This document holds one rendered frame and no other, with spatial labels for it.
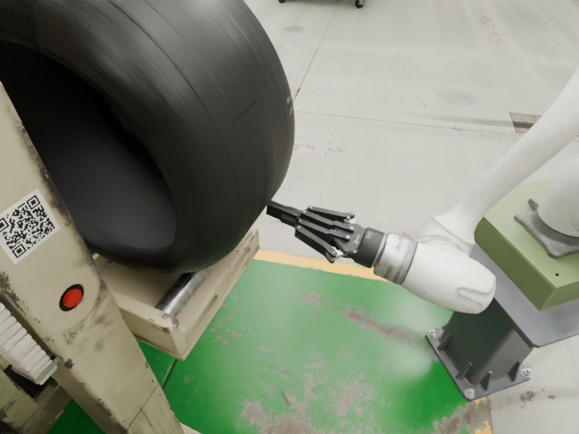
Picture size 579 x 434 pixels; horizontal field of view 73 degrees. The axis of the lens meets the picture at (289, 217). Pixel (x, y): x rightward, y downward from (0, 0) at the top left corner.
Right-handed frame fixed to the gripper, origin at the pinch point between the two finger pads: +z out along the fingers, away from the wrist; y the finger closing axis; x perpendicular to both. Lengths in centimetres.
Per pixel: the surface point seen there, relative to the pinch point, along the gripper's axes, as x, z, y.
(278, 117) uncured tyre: -20.6, 3.6, -1.0
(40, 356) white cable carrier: 6.4, 22.3, 41.6
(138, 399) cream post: 40, 17, 34
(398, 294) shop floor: 101, -41, -72
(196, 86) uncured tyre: -30.4, 10.0, 13.0
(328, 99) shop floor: 115, 59, -253
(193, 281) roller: 14.6, 12.9, 14.5
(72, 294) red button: -0.1, 21.5, 33.3
